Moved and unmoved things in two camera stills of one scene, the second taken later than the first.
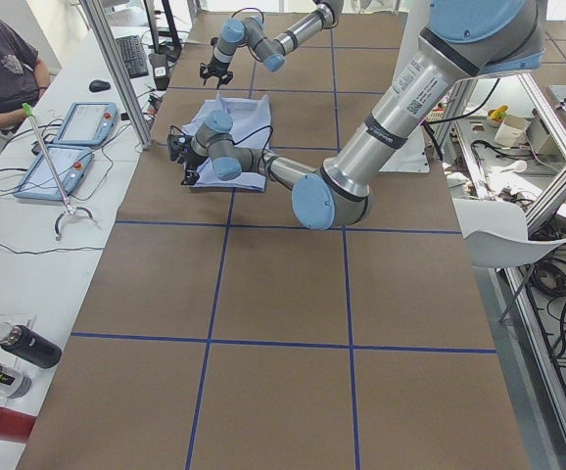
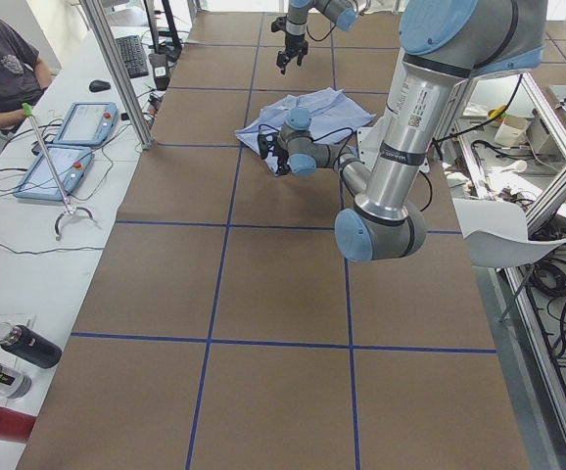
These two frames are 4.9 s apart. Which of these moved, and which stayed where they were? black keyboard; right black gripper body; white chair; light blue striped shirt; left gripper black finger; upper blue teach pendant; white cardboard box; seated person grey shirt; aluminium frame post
Moved: right black gripper body; light blue striped shirt; left gripper black finger
Stayed: black keyboard; white chair; aluminium frame post; seated person grey shirt; white cardboard box; upper blue teach pendant
